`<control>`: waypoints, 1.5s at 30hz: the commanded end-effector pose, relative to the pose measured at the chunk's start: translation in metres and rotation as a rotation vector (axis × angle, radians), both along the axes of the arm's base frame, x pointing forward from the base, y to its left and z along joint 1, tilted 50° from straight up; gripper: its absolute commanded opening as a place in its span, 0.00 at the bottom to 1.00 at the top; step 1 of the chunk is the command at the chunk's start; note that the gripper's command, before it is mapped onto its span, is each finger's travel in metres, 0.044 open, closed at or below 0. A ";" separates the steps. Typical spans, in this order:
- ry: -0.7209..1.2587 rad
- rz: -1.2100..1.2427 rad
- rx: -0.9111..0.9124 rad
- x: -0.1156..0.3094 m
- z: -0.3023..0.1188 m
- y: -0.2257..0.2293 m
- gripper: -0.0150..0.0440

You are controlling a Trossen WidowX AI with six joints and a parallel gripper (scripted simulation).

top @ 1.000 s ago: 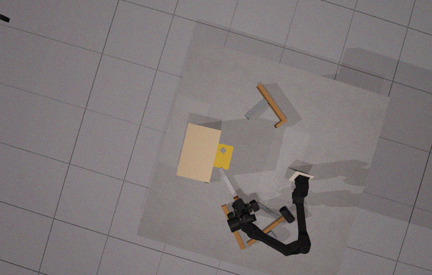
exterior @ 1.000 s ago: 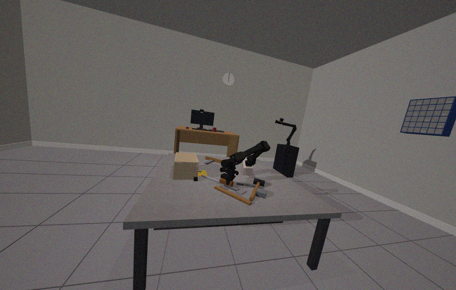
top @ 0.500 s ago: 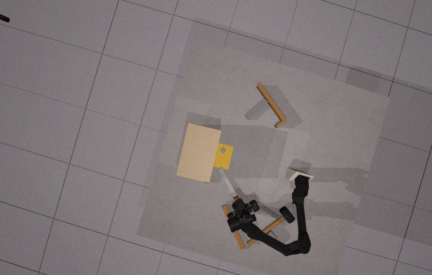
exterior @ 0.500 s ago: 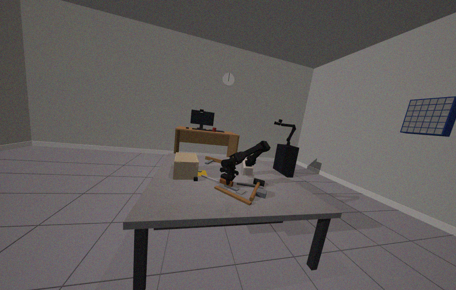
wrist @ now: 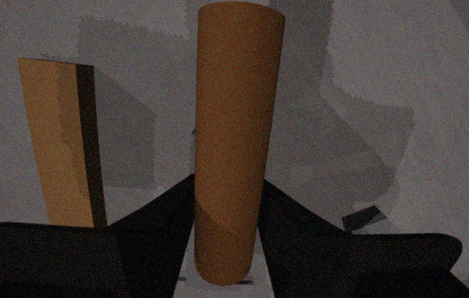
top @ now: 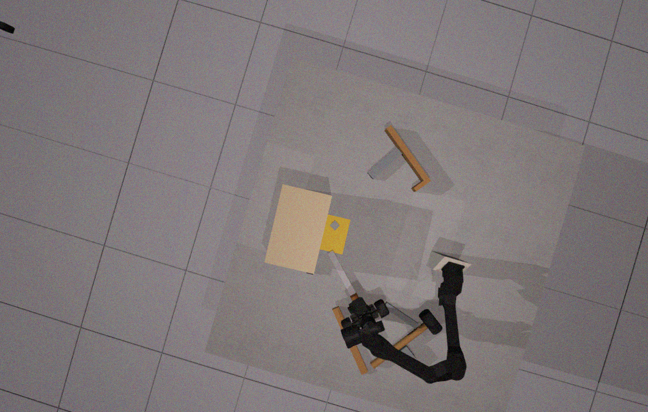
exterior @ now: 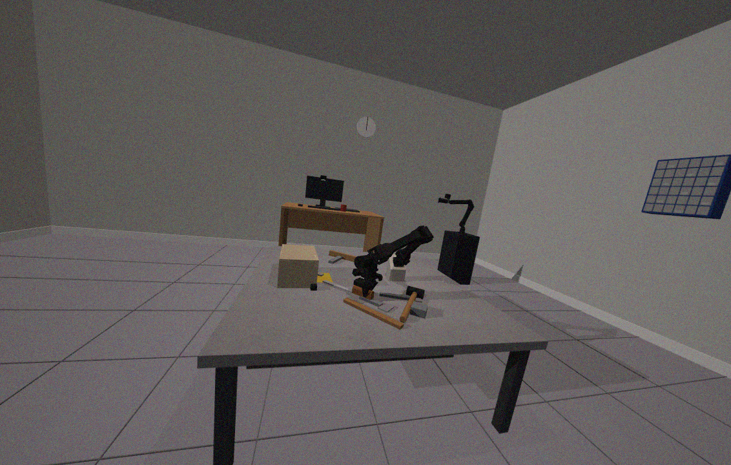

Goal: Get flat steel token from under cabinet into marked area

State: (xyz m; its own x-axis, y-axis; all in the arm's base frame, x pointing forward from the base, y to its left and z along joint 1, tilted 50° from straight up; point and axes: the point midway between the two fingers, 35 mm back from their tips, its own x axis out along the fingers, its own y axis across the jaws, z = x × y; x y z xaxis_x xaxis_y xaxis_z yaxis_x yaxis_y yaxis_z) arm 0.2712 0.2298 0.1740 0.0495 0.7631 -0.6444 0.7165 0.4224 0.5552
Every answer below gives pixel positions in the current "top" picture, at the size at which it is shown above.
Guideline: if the brown cylinder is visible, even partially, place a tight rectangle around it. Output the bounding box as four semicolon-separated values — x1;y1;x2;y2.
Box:
328;251;359;301

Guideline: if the tan l-shaped wooden stick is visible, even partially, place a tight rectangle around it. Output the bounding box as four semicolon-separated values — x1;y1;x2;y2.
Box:
385;125;431;192

